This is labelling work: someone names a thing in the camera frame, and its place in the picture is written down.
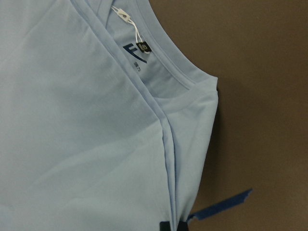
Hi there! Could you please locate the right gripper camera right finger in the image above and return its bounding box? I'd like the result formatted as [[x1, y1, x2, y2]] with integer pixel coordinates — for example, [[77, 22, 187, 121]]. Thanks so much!
[[177, 221, 188, 231]]

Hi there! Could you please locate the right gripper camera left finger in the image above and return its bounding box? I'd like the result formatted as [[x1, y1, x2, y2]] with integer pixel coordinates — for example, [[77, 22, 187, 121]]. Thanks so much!
[[159, 222, 170, 231]]

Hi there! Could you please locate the light blue t-shirt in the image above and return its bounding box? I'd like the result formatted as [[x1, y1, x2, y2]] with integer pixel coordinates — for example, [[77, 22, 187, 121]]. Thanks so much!
[[0, 0, 218, 231]]

